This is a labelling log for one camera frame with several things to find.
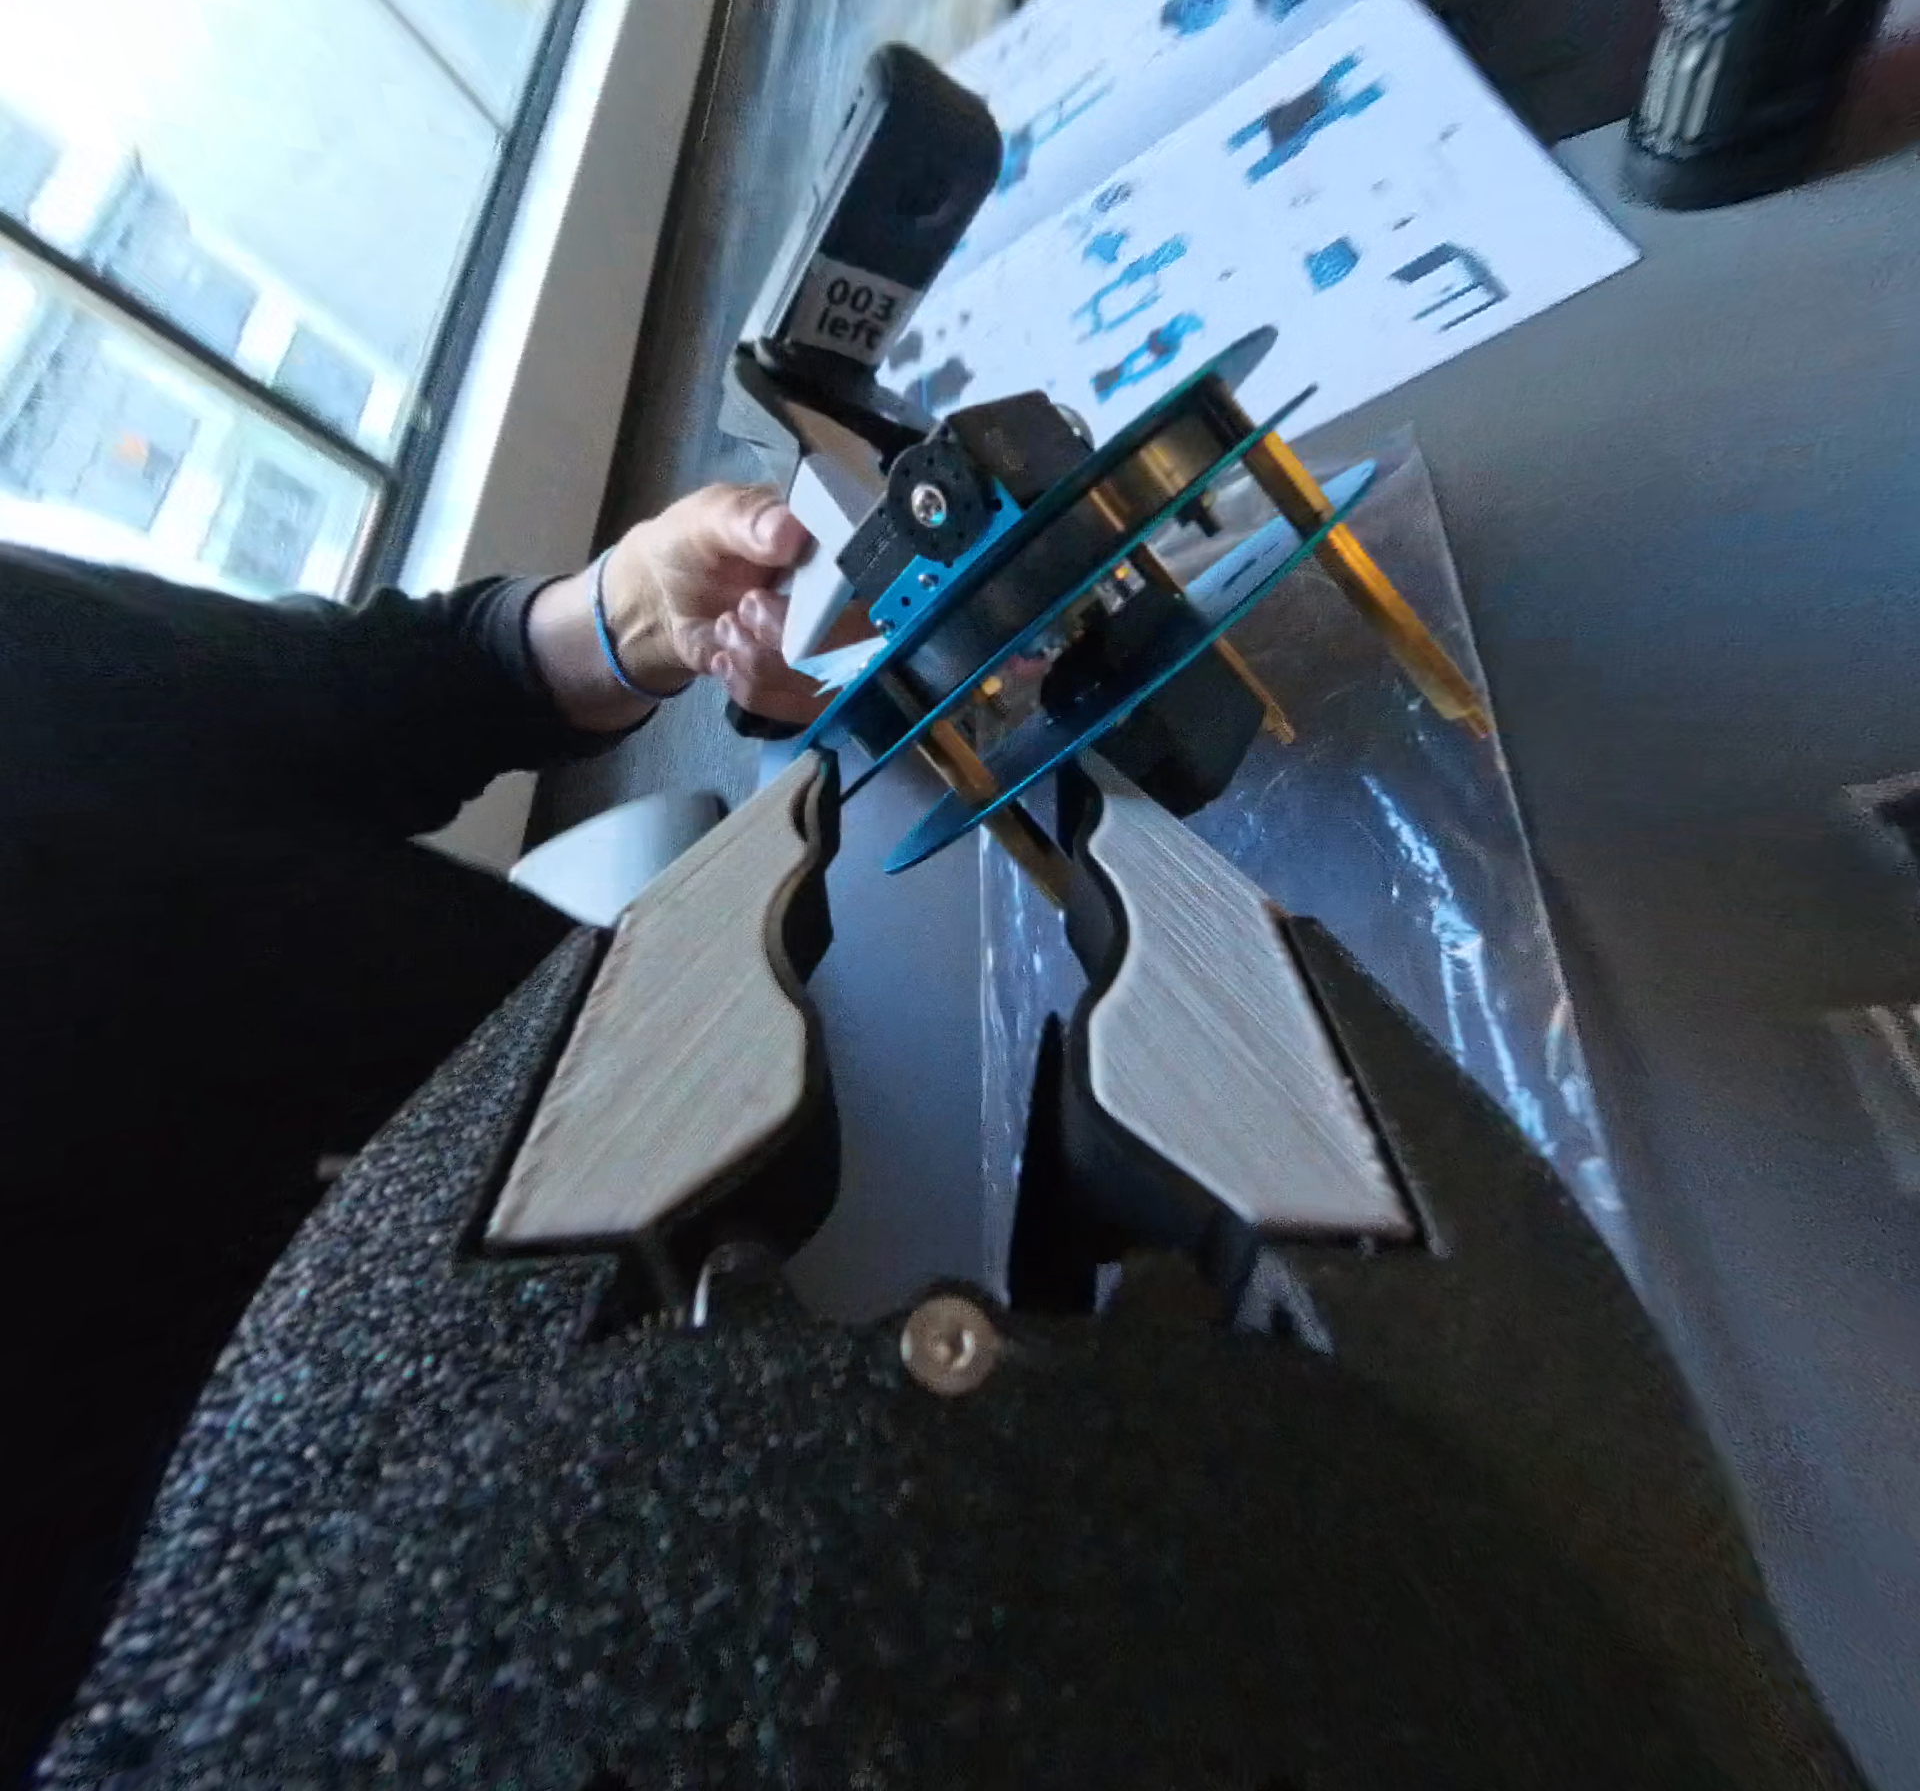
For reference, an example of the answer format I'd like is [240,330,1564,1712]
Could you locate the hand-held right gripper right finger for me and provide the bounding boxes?
[1052,753,1423,1242]

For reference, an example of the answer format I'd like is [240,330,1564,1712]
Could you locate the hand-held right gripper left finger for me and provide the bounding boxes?
[479,750,838,1256]

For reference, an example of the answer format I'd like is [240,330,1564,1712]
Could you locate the blue round servo base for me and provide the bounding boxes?
[792,318,1497,882]

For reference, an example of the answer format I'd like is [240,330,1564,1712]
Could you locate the person's left hand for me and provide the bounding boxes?
[537,481,843,732]

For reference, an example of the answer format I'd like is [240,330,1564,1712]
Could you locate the pale curved chair part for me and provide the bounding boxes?
[505,786,728,931]

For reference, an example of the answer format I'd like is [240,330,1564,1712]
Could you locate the clear plastic bag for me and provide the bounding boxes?
[971,415,1641,1228]

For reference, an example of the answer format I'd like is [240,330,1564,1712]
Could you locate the printed instruction sheet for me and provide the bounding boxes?
[880,0,1647,423]

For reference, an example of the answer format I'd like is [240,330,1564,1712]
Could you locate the blue wristband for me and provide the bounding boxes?
[584,543,667,705]

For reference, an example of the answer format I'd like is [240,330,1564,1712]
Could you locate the person's dark clothing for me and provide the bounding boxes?
[0,769,604,1751]

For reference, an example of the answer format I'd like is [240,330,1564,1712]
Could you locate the window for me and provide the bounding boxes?
[0,0,757,612]

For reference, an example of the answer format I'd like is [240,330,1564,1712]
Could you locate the black bit holder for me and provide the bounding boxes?
[1616,0,1920,213]

